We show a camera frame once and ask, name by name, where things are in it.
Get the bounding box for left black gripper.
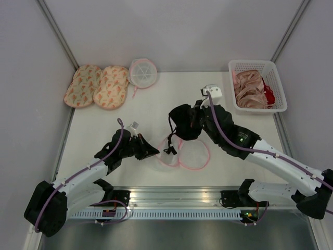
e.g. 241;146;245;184
120;134;159;160

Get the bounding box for white pink mesh laundry bag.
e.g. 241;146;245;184
156;135;211;171

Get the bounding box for black bra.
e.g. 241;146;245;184
163;104;202;155

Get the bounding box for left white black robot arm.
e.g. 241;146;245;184
24;129;159;237

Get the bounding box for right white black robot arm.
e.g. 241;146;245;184
191;99;332;219

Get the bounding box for red bra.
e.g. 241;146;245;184
262;78;275;107

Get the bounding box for right floral peach laundry bag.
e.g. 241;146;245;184
93;66;129;110

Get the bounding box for floral peach laundry bag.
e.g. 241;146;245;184
93;66;129;110
63;65;102;108

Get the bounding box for left floral peach laundry bag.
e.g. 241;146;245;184
63;65;102;108

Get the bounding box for pink bras pile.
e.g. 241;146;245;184
232;70;268;109

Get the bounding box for white plastic basket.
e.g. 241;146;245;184
228;59;287;115

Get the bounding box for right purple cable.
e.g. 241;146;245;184
207;91;333;227

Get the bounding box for purple cable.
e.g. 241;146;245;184
207;91;333;227
33;117;129;234

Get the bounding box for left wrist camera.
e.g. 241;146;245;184
126;121;138;137

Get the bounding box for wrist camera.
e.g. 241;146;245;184
126;121;138;137
200;84;223;108

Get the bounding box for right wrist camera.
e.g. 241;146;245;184
200;84;223;108

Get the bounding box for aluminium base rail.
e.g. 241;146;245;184
40;185;320;209

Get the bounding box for white slotted cable duct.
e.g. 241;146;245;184
71;208;242;220

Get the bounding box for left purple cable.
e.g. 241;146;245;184
33;117;129;234

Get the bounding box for right aluminium frame post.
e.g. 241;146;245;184
271;0;312;63

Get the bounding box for aluminium frame post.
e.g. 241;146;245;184
35;0;79;70
271;0;312;63

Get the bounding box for left aluminium frame post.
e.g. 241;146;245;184
35;0;79;70

